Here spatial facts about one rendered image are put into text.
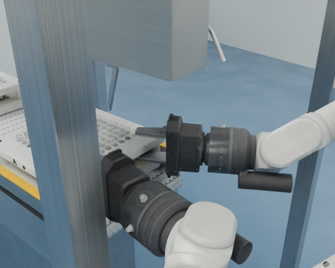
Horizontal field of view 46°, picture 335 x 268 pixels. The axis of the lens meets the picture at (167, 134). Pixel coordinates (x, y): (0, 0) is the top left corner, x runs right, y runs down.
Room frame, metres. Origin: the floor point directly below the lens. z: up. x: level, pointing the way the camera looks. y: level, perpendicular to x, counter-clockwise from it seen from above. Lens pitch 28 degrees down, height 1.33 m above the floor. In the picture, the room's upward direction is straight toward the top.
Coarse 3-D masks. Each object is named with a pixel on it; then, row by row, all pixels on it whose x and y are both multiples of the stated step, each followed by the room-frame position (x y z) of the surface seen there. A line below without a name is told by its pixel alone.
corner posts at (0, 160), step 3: (156, 147) 0.69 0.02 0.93; (159, 147) 0.70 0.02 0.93; (150, 150) 0.69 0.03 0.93; (153, 150) 0.69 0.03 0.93; (156, 150) 0.69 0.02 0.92; (159, 150) 0.70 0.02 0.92; (0, 156) 0.66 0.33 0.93; (0, 159) 0.66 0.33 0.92; (3, 159) 0.66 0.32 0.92; (0, 162) 0.66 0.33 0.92; (3, 162) 0.66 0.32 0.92; (6, 162) 0.67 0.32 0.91; (9, 162) 0.67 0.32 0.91
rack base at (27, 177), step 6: (138, 162) 0.67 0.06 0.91; (144, 162) 0.67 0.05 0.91; (150, 162) 0.67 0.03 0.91; (6, 168) 0.65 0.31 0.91; (12, 168) 0.65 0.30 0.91; (18, 168) 0.65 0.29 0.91; (144, 168) 0.66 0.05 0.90; (150, 168) 0.67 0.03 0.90; (18, 174) 0.63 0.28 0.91; (24, 174) 0.63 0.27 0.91; (30, 174) 0.63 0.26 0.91; (30, 180) 0.61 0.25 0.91; (36, 180) 0.61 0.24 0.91; (36, 186) 0.59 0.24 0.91
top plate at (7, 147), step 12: (96, 108) 0.83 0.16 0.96; (120, 120) 0.77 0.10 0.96; (0, 144) 0.66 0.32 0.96; (12, 144) 0.66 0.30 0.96; (120, 144) 0.66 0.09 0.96; (132, 144) 0.66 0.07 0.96; (144, 144) 0.66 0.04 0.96; (156, 144) 0.69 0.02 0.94; (12, 156) 0.62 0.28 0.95; (24, 156) 0.62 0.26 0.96; (132, 156) 0.63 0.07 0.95; (24, 168) 0.59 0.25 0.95
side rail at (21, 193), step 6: (0, 174) 0.62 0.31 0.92; (0, 180) 0.62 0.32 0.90; (6, 180) 0.60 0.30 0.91; (6, 186) 0.61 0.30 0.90; (12, 186) 0.59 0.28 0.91; (18, 186) 0.58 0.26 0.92; (12, 192) 0.59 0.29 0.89; (18, 192) 0.58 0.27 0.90; (24, 192) 0.56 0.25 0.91; (24, 198) 0.57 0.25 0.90; (30, 198) 0.55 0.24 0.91; (36, 198) 0.54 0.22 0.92; (30, 204) 0.56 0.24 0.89; (36, 204) 0.54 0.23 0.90; (36, 210) 0.55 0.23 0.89
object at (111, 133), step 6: (102, 126) 0.73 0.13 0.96; (108, 126) 0.73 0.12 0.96; (102, 132) 0.70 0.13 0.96; (108, 132) 0.70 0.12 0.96; (114, 132) 0.70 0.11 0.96; (120, 132) 0.69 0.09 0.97; (102, 138) 0.68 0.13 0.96; (108, 138) 0.68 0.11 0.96; (114, 138) 0.68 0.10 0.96; (102, 144) 0.65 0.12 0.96
